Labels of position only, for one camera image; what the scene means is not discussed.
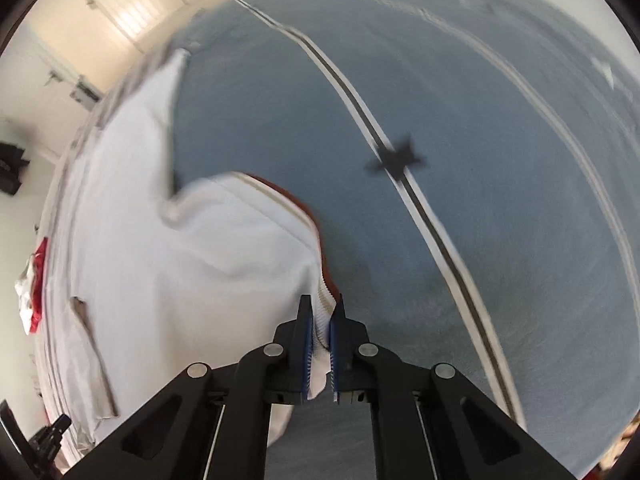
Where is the white polo shirt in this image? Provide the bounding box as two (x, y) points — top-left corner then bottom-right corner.
(45, 50), (346, 453)

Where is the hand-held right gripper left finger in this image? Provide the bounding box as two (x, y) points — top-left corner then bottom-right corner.
(62, 294), (315, 480)

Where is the red and white garment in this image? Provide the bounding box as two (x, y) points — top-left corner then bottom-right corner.
(14, 237), (51, 335)

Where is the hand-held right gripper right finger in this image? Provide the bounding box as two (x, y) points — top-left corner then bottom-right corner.
(327, 294), (578, 480)

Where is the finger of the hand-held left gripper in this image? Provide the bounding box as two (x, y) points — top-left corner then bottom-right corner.
(31, 414), (71, 461)

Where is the striped star printed blanket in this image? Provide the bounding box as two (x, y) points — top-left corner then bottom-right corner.
(50, 0), (640, 480)

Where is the silver suitcase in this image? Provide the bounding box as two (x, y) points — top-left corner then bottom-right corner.
(70, 76), (101, 108)

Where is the white door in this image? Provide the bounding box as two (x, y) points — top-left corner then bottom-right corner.
(10, 0), (136, 126)

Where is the cream wardrobe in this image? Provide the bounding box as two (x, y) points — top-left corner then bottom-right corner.
(105, 0), (261, 53)

